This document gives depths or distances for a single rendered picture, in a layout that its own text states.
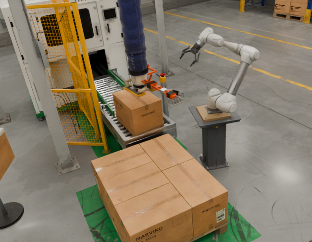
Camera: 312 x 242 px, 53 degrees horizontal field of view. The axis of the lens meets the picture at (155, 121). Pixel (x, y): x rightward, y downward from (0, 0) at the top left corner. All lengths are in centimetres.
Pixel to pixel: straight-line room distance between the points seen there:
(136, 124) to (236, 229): 160
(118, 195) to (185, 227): 70
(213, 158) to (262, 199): 78
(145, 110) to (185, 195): 122
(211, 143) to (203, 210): 116
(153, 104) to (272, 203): 174
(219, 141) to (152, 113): 91
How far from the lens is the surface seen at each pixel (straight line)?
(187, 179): 315
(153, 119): 381
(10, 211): 419
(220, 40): 311
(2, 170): 371
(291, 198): 386
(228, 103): 350
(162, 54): 678
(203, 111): 378
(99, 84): 554
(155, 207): 292
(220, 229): 336
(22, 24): 376
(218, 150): 401
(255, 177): 404
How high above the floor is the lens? 264
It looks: 30 degrees down
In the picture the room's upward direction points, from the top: 7 degrees counter-clockwise
